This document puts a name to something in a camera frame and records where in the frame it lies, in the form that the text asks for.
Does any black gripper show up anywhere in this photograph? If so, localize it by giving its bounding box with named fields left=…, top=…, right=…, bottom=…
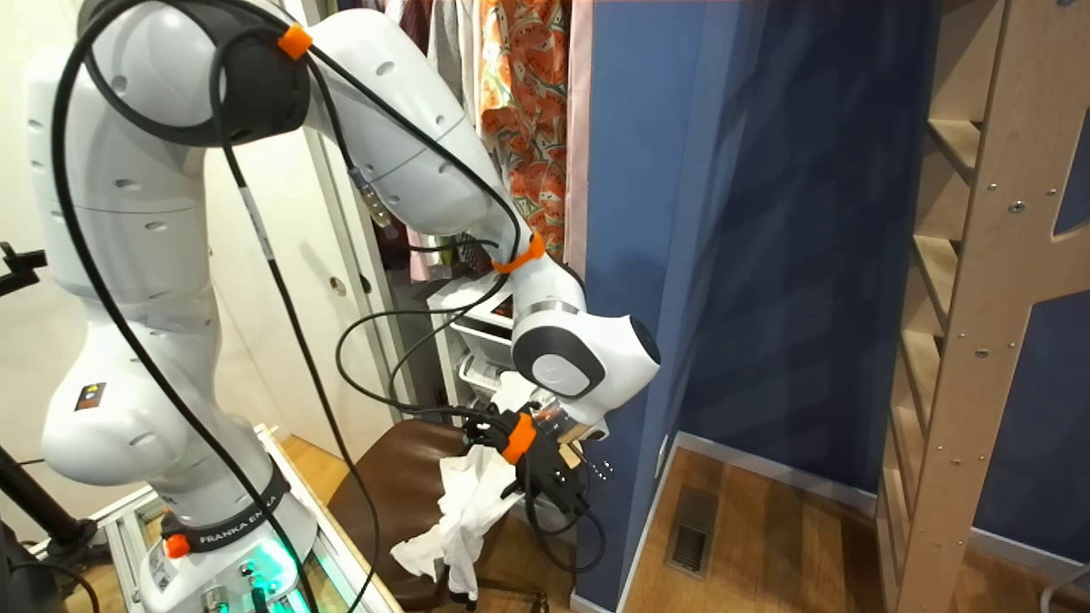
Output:
left=522, top=405, right=607, bottom=504

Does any white shirt with black collar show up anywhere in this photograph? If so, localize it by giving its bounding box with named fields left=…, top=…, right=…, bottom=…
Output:
left=389, top=443, right=529, bottom=603

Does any white robot base cart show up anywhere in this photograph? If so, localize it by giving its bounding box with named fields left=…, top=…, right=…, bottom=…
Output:
left=98, top=421, right=404, bottom=613

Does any pink hanging shirt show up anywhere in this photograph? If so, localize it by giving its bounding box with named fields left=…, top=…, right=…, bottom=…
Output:
left=402, top=223, right=443, bottom=285

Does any white closet door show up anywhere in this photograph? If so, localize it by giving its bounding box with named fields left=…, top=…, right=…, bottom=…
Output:
left=199, top=112, right=402, bottom=458

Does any white dotted shirt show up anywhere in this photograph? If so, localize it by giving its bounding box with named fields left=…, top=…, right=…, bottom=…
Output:
left=429, top=0, right=489, bottom=128

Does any dark floor vent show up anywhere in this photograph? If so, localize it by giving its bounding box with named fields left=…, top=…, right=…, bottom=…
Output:
left=669, top=484, right=722, bottom=577

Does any white drawer unit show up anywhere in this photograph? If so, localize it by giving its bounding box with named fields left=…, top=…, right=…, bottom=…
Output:
left=423, top=268, right=593, bottom=458

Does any teal electronic device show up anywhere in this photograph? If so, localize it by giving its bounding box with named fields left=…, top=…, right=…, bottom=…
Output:
left=225, top=543, right=300, bottom=613

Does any wooden ladder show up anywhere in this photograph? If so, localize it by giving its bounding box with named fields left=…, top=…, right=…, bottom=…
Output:
left=873, top=0, right=1090, bottom=613

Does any black camera stand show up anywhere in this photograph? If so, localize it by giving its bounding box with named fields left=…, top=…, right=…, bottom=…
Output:
left=0, top=240, right=104, bottom=613

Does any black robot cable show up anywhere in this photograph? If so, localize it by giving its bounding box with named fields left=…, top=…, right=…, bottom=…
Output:
left=48, top=0, right=608, bottom=613

